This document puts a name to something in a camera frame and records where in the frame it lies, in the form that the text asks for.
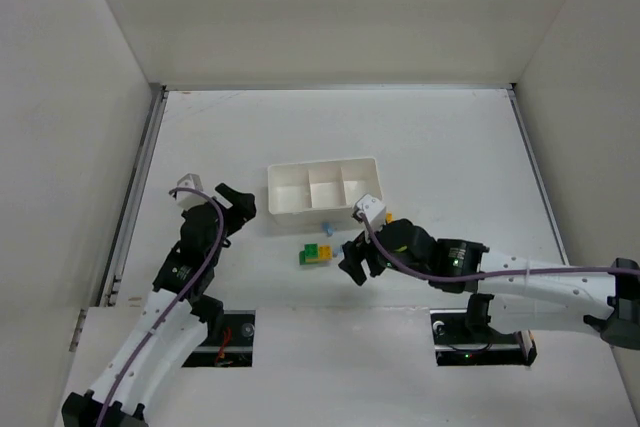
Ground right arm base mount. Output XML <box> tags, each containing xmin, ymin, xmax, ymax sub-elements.
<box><xmin>429</xmin><ymin>294</ymin><xmax>538</xmax><ymax>367</ymax></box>

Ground white three-compartment container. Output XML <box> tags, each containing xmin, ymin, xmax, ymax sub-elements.
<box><xmin>267</xmin><ymin>157</ymin><xmax>382</xmax><ymax>228</ymax></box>

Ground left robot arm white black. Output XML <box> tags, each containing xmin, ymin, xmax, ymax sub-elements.
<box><xmin>61</xmin><ymin>183</ymin><xmax>257</xmax><ymax>426</ymax></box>

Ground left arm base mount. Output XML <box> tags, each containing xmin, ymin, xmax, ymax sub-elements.
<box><xmin>183</xmin><ymin>296</ymin><xmax>256</xmax><ymax>368</ymax></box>

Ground green lego brick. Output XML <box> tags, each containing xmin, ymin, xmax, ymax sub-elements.
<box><xmin>298</xmin><ymin>243</ymin><xmax>321</xmax><ymax>265</ymax></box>

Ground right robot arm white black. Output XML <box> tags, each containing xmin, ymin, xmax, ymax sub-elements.
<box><xmin>339</xmin><ymin>219</ymin><xmax>639</xmax><ymax>350</ymax></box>

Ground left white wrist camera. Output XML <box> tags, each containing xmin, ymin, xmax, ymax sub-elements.
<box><xmin>175</xmin><ymin>173</ymin><xmax>206</xmax><ymax>210</ymax></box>

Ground yellow lego brick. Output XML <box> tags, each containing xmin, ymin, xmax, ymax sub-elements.
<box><xmin>318</xmin><ymin>245</ymin><xmax>333</xmax><ymax>263</ymax></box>

